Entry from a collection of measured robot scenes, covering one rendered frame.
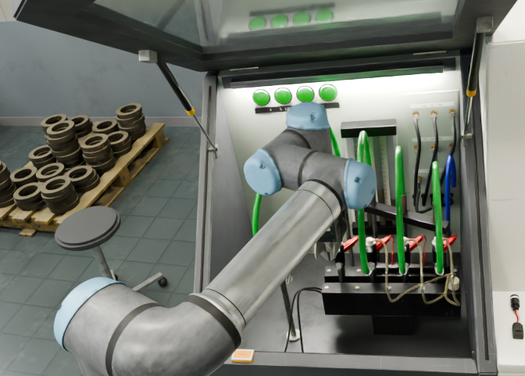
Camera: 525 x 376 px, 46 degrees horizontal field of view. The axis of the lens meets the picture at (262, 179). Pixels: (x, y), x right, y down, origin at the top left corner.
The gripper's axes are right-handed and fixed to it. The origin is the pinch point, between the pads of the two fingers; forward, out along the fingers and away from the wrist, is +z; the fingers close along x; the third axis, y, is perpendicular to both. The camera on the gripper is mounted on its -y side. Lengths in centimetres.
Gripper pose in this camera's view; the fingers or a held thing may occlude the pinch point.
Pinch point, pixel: (329, 252)
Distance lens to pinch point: 132.9
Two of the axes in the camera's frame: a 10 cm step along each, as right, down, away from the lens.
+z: 1.7, 8.3, 5.3
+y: -1.9, 5.6, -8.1
